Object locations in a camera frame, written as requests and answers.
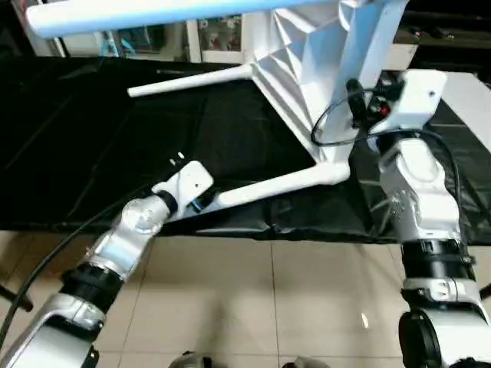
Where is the turquoise plastic stand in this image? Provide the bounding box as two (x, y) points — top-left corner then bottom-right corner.
(100, 31), (143, 59)

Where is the black table mat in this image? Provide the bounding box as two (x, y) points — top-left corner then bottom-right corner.
(0, 57), (491, 245)

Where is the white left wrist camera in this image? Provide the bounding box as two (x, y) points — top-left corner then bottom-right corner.
(151, 160), (215, 224)

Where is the white glass door cabinet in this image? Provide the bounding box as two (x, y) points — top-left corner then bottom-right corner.
(184, 15), (255, 64)

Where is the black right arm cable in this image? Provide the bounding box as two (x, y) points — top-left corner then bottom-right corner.
(310, 83), (463, 225)

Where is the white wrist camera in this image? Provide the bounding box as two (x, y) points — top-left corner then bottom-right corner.
(379, 70), (448, 139)
(151, 160), (215, 224)

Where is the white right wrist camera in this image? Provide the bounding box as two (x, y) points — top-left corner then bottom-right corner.
(379, 70), (448, 139)

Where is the white drawer unit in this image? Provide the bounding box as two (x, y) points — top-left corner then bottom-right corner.
(384, 42), (420, 72)

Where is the white plastic table top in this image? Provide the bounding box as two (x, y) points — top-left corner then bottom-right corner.
(249, 0), (411, 166)

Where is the white plastic table leg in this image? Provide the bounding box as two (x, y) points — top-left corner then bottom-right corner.
(192, 163), (352, 215)
(25, 0), (348, 41)
(127, 64), (256, 99)

